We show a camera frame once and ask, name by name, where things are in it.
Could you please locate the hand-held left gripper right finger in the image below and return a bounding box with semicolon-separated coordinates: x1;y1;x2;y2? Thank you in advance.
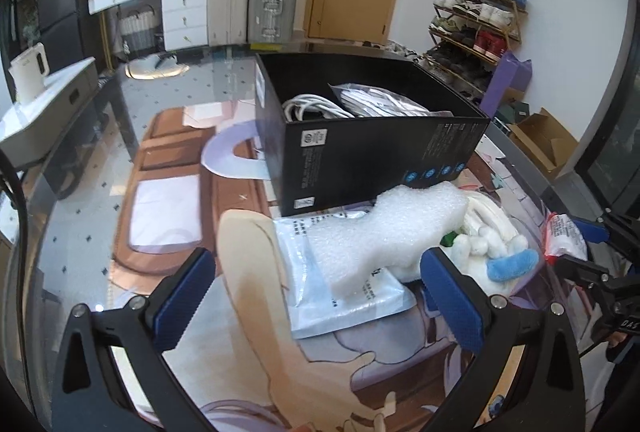
420;247;586;432

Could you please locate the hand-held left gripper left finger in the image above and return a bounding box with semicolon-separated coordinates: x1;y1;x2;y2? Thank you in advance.
52;247;217;432

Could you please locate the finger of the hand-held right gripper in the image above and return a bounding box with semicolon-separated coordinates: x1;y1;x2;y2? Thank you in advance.
572;208;640;258
552;254;626;300

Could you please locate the printed medicine packet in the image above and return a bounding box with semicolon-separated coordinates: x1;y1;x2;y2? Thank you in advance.
542;212;588;265

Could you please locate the white plush toy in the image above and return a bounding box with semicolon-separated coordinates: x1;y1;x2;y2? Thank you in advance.
440;224;542;298

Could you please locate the white foam sheet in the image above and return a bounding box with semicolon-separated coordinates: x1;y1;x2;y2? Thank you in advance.
306;184;468;305

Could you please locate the white plastic packet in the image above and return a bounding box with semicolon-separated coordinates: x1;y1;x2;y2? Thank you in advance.
272;212;416;340

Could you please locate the black cardboard box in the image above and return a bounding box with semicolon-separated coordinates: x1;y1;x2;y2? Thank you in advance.
254;52;491;218

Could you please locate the printed cartoon table mat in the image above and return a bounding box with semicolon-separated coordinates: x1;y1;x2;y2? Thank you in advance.
107;104;601;432

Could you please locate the open cardboard box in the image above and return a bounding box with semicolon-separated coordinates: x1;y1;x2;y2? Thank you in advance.
507;108;578;183

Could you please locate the dark green box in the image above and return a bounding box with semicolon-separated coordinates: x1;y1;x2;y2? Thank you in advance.
492;101;532;125

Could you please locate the purple yoga mat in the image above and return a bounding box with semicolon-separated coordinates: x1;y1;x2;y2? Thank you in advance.
482;52;533;120

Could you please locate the clear plastic bag in box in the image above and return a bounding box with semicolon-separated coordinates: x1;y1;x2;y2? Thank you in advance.
330;83;453;118

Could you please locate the wooden shoe rack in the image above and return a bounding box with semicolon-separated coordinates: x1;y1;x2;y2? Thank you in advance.
420;0;528;103

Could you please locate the white side cabinet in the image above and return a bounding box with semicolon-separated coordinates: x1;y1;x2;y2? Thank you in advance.
0;57;101;170

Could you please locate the shoe rack with shoes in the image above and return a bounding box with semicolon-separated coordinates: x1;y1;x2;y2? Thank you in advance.
422;0;528;100

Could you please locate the pile of loose sneakers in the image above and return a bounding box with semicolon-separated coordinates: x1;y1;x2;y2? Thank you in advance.
360;39;421;59

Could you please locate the woven laundry basket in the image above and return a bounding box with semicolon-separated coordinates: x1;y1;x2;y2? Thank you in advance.
119;9;160;53

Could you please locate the white vanity desk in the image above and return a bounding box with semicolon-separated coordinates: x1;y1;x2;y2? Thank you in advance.
85;0;208;50

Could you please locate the white suitcase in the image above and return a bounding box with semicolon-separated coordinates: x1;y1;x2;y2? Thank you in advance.
206;0;251;47

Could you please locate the silver suitcase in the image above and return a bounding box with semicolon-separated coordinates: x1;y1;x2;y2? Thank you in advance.
247;0;301;45

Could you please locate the white coiled cable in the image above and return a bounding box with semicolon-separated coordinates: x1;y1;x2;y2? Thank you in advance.
282;94;361;122

